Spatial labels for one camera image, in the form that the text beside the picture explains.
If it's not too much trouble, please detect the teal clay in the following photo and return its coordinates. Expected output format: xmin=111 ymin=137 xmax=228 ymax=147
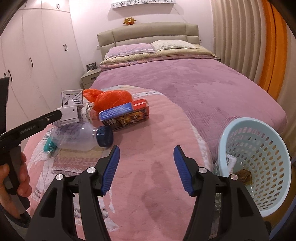
xmin=43 ymin=137 xmax=57 ymax=154

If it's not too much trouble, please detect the red blue playing card box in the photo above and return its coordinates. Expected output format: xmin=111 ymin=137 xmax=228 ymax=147
xmin=98 ymin=99 xmax=149 ymax=131

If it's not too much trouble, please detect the white cardboard box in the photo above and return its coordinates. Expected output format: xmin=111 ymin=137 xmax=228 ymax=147
xmin=53 ymin=89 xmax=84 ymax=127

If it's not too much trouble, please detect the orange plastic bag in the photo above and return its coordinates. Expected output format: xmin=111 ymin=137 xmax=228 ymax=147
xmin=83 ymin=89 xmax=133 ymax=113

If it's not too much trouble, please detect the person's left hand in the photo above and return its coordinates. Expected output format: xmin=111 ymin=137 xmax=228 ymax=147
xmin=0 ymin=152 xmax=33 ymax=219

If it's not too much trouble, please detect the brown wrapper in basket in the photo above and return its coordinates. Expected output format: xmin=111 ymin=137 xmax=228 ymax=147
xmin=234 ymin=169 xmax=253 ymax=186

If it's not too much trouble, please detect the clear bottle with blue cap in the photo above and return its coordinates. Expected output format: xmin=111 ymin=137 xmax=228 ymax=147
xmin=51 ymin=123 xmax=113 ymax=152

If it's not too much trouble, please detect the pink elephant blanket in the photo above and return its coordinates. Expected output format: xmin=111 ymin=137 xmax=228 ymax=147
xmin=23 ymin=85 xmax=213 ymax=240

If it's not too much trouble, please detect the light blue plastic basket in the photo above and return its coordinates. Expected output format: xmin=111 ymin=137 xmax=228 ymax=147
xmin=213 ymin=117 xmax=293 ymax=218

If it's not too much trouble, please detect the purple bedspread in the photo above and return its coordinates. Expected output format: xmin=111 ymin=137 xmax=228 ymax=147
xmin=92 ymin=59 xmax=287 ymax=161

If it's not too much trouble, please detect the white wardrobe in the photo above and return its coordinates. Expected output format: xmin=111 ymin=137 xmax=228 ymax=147
xmin=1 ymin=1 xmax=84 ymax=129

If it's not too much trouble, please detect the beige nightstand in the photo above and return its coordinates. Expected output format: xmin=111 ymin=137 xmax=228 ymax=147
xmin=81 ymin=68 xmax=101 ymax=89

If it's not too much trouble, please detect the folded beige quilt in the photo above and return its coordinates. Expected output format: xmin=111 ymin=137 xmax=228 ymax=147
xmin=99 ymin=44 xmax=220 ymax=71

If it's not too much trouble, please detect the purple pillow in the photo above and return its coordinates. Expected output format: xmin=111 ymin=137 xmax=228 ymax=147
xmin=104 ymin=43 xmax=157 ymax=60

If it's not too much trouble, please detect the white patterned pillow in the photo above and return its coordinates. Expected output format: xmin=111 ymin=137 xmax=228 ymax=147
xmin=151 ymin=40 xmax=195 ymax=51

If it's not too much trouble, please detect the beige curtain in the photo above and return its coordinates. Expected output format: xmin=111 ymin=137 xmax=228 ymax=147
xmin=211 ymin=0 xmax=266 ymax=84

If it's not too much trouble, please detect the orange curtain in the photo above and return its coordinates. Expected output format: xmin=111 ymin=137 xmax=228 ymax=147
xmin=259 ymin=1 xmax=288 ymax=99

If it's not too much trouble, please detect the beige padded headboard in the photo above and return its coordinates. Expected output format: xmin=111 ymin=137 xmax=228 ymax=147
xmin=97 ymin=22 xmax=200 ymax=58

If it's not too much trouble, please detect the yellow plush toy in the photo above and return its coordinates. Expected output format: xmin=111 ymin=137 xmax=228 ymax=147
xmin=123 ymin=17 xmax=137 ymax=26

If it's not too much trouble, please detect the small picture frame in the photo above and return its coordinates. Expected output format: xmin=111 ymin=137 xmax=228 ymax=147
xmin=86 ymin=62 xmax=97 ymax=72

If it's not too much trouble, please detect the white carved wall shelf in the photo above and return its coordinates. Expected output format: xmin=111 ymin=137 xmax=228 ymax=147
xmin=111 ymin=0 xmax=176 ymax=9

